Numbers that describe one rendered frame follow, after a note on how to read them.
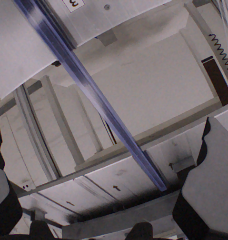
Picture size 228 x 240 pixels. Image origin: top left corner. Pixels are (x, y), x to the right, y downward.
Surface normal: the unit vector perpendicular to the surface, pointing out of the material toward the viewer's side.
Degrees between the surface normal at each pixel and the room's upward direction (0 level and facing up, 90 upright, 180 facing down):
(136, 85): 90
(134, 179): 46
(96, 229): 136
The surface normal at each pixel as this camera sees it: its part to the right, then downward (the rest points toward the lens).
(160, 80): -0.22, 0.04
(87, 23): 0.13, 0.65
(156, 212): -0.46, -0.63
